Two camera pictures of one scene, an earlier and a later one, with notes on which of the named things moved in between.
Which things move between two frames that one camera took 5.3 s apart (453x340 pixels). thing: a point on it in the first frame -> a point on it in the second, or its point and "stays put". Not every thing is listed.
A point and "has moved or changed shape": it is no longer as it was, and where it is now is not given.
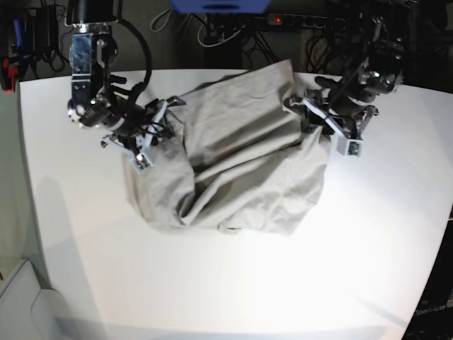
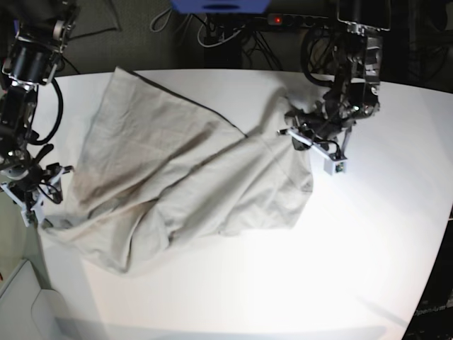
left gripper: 153,125 -> 41,180
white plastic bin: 28,312 stays put
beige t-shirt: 240,158 has moved or changed shape
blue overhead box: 221,6 stays put
